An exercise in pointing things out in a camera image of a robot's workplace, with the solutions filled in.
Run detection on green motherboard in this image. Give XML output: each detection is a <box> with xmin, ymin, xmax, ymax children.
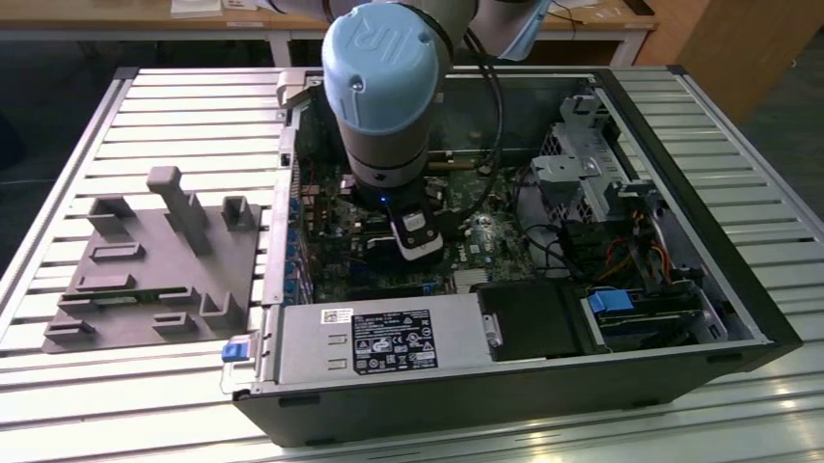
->
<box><xmin>293</xmin><ymin>144</ymin><xmax>540</xmax><ymax>308</ymax></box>

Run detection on silver finned heatsink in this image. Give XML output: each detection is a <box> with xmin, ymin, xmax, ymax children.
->
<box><xmin>452</xmin><ymin>269</ymin><xmax>492</xmax><ymax>294</ymax></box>

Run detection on silver perforated drive cage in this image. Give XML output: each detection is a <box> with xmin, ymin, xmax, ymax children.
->
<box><xmin>530</xmin><ymin>94</ymin><xmax>652</xmax><ymax>226</ymax></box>

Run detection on silver power supply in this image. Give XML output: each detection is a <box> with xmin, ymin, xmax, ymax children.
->
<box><xmin>254</xmin><ymin>293</ymin><xmax>497</xmax><ymax>392</ymax></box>

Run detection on black plastic shroud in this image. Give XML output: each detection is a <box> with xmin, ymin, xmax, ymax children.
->
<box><xmin>476</xmin><ymin>279</ymin><xmax>597</xmax><ymax>363</ymax></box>

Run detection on grey parts rack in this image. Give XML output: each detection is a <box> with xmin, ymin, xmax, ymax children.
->
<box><xmin>42</xmin><ymin>166</ymin><xmax>267</xmax><ymax>356</ymax></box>

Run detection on blue plastic latch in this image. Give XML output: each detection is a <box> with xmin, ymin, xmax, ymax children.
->
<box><xmin>221</xmin><ymin>337</ymin><xmax>251</xmax><ymax>364</ymax></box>

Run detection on green RAM stick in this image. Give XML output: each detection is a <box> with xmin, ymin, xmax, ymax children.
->
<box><xmin>94</xmin><ymin>287</ymin><xmax>190</xmax><ymax>303</ymax></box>

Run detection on hard disk in blue carrier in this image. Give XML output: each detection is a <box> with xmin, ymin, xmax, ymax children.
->
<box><xmin>589</xmin><ymin>287</ymin><xmax>703</xmax><ymax>348</ymax></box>

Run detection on black silver PC case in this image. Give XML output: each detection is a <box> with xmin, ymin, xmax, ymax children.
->
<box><xmin>231</xmin><ymin>65</ymin><xmax>807</xmax><ymax>448</ymax></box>

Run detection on wooden desk white legs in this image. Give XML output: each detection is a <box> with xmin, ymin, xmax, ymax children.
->
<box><xmin>0</xmin><ymin>0</ymin><xmax>663</xmax><ymax>68</ymax></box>

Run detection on silver disk bay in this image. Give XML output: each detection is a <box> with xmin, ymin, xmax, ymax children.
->
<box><xmin>578</xmin><ymin>279</ymin><xmax>733</xmax><ymax>353</ymax></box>

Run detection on wooden cabinet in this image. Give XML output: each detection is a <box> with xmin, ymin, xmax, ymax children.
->
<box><xmin>633</xmin><ymin>0</ymin><xmax>824</xmax><ymax>127</ymax></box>

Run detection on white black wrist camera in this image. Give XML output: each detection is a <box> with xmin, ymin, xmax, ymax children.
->
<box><xmin>387</xmin><ymin>204</ymin><xmax>446</xmax><ymax>262</ymax></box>

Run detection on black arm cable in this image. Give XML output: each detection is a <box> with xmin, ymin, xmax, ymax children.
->
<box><xmin>460</xmin><ymin>26</ymin><xmax>505</xmax><ymax>213</ymax></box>

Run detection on grey case latch handle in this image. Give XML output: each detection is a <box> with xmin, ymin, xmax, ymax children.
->
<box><xmin>274</xmin><ymin>68</ymin><xmax>322</xmax><ymax>108</ymax></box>

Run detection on thick black wire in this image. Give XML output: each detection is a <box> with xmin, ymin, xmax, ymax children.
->
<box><xmin>521</xmin><ymin>222</ymin><xmax>585</xmax><ymax>282</ymax></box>

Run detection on yellow power wire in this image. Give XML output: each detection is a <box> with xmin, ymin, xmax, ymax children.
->
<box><xmin>594</xmin><ymin>255</ymin><xmax>645</xmax><ymax>282</ymax></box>

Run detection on grey plastic bracket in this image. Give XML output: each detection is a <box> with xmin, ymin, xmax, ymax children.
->
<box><xmin>614</xmin><ymin>178</ymin><xmax>664</xmax><ymax>216</ymax></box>

